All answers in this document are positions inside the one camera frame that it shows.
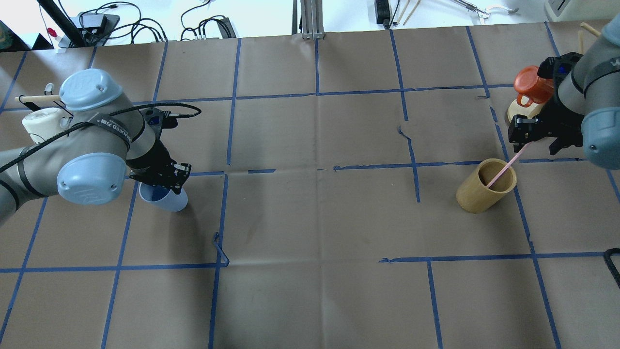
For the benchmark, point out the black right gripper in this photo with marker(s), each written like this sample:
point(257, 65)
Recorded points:
point(557, 122)

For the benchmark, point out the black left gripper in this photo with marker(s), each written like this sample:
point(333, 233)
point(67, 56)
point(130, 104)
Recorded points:
point(154, 162)

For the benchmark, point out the light blue plastic cup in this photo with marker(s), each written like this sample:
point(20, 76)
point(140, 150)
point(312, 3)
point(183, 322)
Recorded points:
point(163, 198)

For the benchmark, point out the pink chopstick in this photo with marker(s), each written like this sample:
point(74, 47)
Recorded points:
point(508, 165)

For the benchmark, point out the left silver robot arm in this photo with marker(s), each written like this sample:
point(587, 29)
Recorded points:
point(107, 140)

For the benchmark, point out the wooden mug tree stand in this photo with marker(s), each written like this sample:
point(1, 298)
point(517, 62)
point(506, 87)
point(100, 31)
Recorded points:
point(568, 37)

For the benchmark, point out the bamboo cylinder holder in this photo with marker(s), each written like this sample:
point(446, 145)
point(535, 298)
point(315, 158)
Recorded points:
point(480, 191)

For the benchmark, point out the white mug on rack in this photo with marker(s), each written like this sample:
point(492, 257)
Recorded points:
point(45, 123)

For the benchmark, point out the black power adapter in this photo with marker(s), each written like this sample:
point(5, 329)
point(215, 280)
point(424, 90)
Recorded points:
point(97, 24)

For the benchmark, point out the black wire mug rack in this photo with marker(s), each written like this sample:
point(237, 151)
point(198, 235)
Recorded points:
point(31, 102)

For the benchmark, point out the aluminium frame post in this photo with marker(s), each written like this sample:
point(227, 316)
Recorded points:
point(307, 19)

